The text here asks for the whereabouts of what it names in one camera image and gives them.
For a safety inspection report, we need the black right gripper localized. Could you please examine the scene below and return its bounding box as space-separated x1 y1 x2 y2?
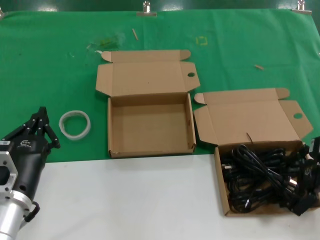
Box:
290 136 320 217

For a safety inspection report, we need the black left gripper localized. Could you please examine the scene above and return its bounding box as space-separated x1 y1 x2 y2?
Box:
0 106 62 202

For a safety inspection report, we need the open brown cardboard box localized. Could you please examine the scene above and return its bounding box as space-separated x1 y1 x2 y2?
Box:
94 49 200 159
193 87 315 217

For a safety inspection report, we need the white tape roll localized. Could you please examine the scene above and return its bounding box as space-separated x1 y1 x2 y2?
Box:
58 109 91 141

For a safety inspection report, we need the green table cloth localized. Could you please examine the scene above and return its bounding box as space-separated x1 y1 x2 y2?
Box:
0 9 320 165

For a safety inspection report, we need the clear stained tape patch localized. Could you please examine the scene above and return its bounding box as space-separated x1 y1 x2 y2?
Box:
86 32 125 51

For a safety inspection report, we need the silver binder clip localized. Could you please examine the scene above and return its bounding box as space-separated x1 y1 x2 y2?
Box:
291 0 313 15
136 1 158 18

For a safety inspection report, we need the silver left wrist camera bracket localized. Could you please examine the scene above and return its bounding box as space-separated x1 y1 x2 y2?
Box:
0 143 20 195

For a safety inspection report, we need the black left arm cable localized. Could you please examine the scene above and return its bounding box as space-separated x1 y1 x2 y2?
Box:
23 201 41 223

